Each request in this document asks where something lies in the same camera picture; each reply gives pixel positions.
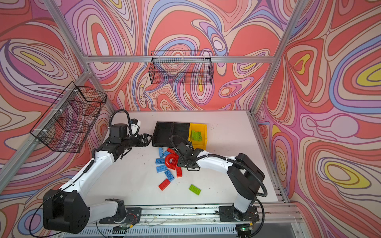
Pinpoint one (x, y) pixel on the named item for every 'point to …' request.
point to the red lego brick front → (164, 184)
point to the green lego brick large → (195, 135)
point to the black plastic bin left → (161, 134)
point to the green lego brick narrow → (199, 138)
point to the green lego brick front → (196, 190)
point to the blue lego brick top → (160, 152)
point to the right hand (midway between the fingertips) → (184, 166)
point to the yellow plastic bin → (198, 127)
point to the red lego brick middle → (179, 172)
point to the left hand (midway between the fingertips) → (150, 137)
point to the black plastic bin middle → (180, 134)
